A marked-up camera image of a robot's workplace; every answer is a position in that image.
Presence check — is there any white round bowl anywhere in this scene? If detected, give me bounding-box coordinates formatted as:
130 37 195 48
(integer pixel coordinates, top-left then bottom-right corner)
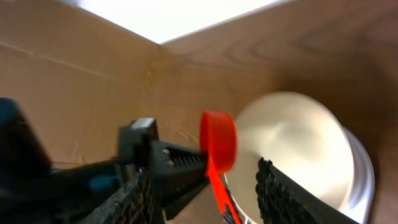
224 92 375 223

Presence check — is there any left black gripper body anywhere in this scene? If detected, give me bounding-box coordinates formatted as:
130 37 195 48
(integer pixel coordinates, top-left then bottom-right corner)
0 96 156 224

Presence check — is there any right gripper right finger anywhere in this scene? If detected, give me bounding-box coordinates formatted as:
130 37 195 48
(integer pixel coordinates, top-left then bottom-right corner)
256 158 356 224

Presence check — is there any red plastic measuring scoop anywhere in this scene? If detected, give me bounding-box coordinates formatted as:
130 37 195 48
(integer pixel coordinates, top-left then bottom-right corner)
200 111 241 223

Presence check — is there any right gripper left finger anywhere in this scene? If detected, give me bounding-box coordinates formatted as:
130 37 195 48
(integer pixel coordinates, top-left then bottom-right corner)
80 169 165 224

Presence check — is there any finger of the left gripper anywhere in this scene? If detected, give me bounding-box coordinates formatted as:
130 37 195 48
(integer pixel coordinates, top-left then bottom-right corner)
149 140 209 220

